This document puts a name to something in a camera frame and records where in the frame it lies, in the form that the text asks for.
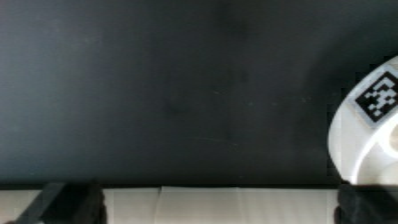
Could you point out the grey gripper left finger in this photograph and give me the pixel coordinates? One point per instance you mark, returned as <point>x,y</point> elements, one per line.
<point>32,214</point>

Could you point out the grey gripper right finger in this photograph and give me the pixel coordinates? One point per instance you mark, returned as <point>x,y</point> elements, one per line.
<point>366,204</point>

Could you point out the white round stool seat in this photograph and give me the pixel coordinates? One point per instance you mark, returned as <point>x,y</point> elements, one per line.
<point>363,132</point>

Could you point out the white U-shaped obstacle fence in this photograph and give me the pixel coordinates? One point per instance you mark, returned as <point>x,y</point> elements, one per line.
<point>174,205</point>

